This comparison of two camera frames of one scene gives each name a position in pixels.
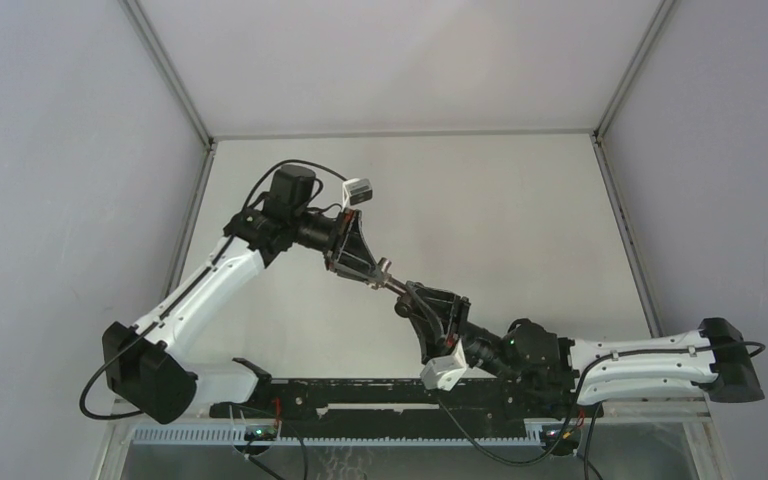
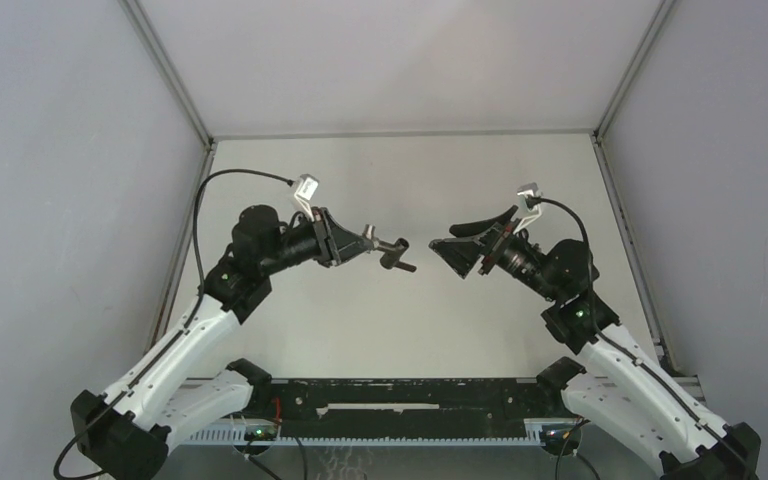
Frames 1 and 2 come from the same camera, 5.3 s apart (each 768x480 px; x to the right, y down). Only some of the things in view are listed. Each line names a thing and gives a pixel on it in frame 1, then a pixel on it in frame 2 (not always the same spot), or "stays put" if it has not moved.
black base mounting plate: (412, 408) stays put
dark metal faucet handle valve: (402, 305) → (393, 255)
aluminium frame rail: (190, 221) stays put
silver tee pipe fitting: (382, 276) → (369, 232)
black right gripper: (430, 303) → (462, 253)
